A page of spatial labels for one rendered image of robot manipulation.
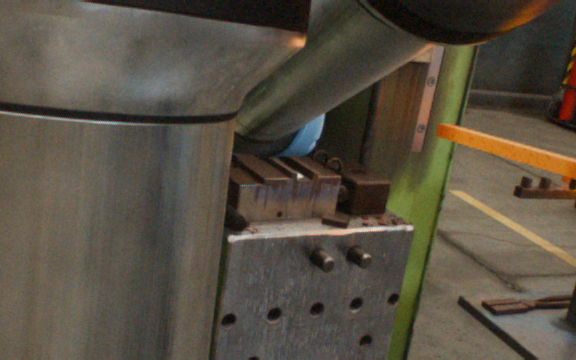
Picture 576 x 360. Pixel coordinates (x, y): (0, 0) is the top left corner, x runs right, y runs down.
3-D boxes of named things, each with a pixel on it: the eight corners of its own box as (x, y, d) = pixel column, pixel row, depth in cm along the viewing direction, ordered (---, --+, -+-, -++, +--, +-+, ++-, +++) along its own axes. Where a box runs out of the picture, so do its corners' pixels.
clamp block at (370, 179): (387, 214, 138) (394, 181, 136) (350, 216, 134) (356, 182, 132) (351, 192, 148) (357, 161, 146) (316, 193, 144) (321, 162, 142)
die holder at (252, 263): (372, 433, 148) (417, 225, 135) (196, 475, 128) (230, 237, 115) (248, 302, 193) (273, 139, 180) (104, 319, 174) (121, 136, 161)
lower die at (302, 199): (334, 217, 132) (342, 172, 130) (234, 222, 122) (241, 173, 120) (234, 148, 166) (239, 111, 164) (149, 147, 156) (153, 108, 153)
